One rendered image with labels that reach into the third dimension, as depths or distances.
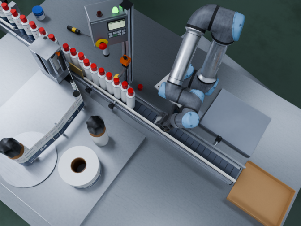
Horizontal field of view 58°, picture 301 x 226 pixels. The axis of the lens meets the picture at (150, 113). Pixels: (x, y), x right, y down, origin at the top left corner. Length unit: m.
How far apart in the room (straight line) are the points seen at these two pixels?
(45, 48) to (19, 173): 0.69
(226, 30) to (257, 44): 2.00
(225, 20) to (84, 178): 0.99
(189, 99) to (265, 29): 2.26
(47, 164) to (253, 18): 2.75
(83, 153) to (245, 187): 0.93
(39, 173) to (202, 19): 1.14
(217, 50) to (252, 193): 0.83
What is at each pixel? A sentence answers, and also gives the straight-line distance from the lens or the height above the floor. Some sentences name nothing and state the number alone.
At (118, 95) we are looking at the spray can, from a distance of 1.63.
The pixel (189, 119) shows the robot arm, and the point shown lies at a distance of 1.26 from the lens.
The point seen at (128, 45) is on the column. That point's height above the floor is 1.26.
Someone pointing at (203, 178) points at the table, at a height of 0.83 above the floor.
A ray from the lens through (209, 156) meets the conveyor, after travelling 1.62.
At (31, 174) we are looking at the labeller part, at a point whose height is 0.89.
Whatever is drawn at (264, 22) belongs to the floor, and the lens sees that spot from 3.51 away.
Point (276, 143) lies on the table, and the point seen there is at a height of 0.83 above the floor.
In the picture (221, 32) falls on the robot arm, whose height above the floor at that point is 1.43.
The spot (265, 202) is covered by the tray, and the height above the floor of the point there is 0.83.
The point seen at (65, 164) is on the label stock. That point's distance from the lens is 1.45.
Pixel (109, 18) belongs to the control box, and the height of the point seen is 1.47.
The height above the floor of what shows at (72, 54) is 1.07.
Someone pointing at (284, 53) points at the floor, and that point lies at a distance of 3.35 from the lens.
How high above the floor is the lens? 2.40
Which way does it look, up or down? 68 degrees down
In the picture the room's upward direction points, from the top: 9 degrees clockwise
